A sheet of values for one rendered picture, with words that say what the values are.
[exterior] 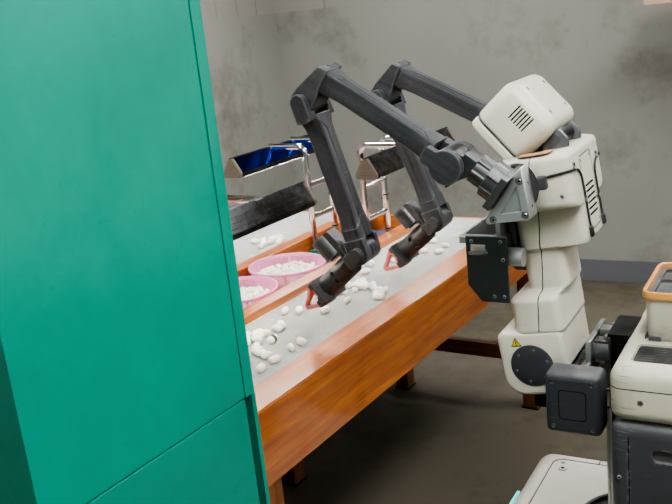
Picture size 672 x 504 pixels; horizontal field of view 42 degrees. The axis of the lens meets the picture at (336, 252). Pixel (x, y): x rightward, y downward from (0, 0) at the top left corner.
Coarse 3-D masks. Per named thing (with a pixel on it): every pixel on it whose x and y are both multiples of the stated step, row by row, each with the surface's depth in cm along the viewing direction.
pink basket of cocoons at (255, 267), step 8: (272, 256) 313; (280, 256) 314; (288, 256) 314; (304, 256) 313; (320, 256) 307; (256, 264) 308; (264, 264) 311; (272, 264) 313; (320, 264) 296; (256, 272) 307; (304, 272) 290; (280, 280) 291; (288, 280) 291; (280, 288) 292
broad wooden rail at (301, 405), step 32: (416, 288) 262; (448, 288) 269; (384, 320) 239; (416, 320) 252; (448, 320) 270; (320, 352) 221; (352, 352) 223; (384, 352) 237; (416, 352) 253; (288, 384) 204; (320, 384) 212; (352, 384) 224; (384, 384) 238; (288, 416) 201; (320, 416) 212; (352, 416) 225; (288, 448) 202
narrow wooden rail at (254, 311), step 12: (396, 228) 335; (384, 240) 320; (396, 240) 327; (312, 276) 285; (288, 288) 275; (300, 288) 276; (264, 300) 266; (276, 300) 266; (288, 300) 271; (252, 312) 257; (264, 312) 261
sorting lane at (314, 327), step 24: (456, 240) 319; (408, 264) 296; (432, 264) 293; (288, 312) 261; (312, 312) 259; (336, 312) 257; (360, 312) 254; (288, 336) 242; (312, 336) 240; (264, 360) 227; (288, 360) 225
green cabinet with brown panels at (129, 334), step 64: (0, 0) 127; (64, 0) 137; (128, 0) 148; (192, 0) 161; (0, 64) 128; (64, 64) 138; (128, 64) 149; (192, 64) 162; (0, 128) 129; (64, 128) 138; (128, 128) 150; (192, 128) 163; (0, 192) 129; (64, 192) 139; (128, 192) 151; (192, 192) 164; (0, 256) 130; (64, 256) 140; (128, 256) 151; (192, 256) 165; (0, 320) 130; (64, 320) 141; (128, 320) 152; (192, 320) 166; (0, 384) 134; (64, 384) 141; (128, 384) 153; (192, 384) 167; (0, 448) 139; (64, 448) 142; (128, 448) 154
